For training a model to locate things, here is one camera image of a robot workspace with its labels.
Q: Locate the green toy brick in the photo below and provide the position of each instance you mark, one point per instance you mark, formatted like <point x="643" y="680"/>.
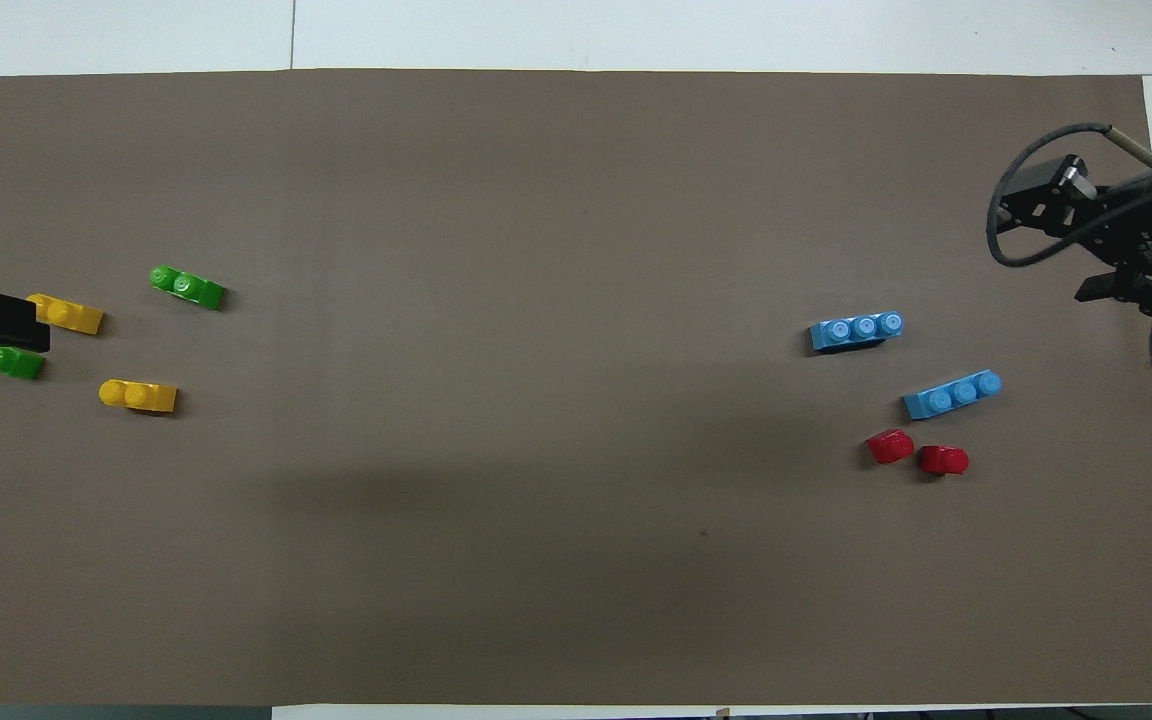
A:
<point x="6" y="362"/>
<point x="186" y="288"/>

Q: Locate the brown table mat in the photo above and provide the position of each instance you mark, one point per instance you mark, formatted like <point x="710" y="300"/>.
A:
<point x="536" y="200"/>

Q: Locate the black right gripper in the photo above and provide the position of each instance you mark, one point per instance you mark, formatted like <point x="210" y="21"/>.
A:
<point x="1141" y="235"/>

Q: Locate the yellow toy brick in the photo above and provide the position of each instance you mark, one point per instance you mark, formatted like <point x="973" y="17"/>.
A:
<point x="71" y="316"/>
<point x="141" y="397"/>

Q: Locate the red toy brick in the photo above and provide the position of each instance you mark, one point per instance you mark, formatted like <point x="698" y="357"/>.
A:
<point x="943" y="460"/>
<point x="890" y="446"/>

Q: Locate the blue toy brick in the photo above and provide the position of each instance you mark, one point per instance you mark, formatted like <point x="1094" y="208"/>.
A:
<point x="856" y="330"/>
<point x="951" y="396"/>

